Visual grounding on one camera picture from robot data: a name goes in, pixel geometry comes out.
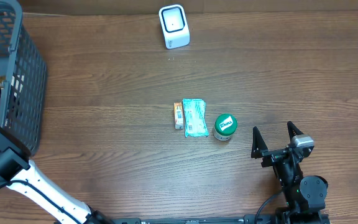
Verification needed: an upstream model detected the small orange box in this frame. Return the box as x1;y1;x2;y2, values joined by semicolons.
173;102;184;130

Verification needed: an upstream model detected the teal snack pouch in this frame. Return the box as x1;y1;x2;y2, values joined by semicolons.
182;98;209;138

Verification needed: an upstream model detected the green lidded jar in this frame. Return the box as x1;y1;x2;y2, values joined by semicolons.
213;113;238;141

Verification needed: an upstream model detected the grey plastic mesh basket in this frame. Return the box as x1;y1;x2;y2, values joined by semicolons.
0;0;48;154

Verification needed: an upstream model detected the white barcode scanner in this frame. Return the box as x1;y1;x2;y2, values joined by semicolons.
158;4;190;49

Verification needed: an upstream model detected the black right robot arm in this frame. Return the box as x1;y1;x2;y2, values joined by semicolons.
246;121;330;224

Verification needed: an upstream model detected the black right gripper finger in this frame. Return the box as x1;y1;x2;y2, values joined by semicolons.
287;121;303;140
251;126;268;159

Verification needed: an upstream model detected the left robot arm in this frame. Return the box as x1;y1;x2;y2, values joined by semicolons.
0;127;112;224

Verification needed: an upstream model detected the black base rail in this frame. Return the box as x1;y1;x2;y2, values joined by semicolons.
107;215;331;224

